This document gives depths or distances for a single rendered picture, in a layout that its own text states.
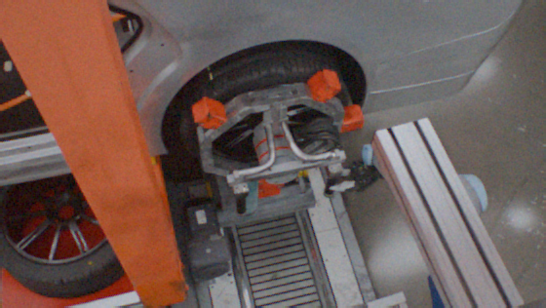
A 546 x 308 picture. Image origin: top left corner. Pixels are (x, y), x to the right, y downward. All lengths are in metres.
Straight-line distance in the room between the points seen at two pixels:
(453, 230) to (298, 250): 2.09
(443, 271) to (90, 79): 0.67
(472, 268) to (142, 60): 1.33
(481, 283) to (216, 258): 1.79
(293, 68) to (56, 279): 1.24
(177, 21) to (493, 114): 2.27
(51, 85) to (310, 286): 2.06
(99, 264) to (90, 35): 1.60
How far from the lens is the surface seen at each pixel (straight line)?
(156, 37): 1.89
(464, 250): 0.91
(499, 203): 3.38
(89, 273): 2.54
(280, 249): 2.97
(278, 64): 2.09
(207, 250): 2.59
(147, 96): 2.08
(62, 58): 1.07
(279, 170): 2.10
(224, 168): 2.40
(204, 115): 2.05
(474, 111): 3.63
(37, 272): 2.59
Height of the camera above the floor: 2.83
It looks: 61 degrees down
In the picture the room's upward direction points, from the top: 4 degrees clockwise
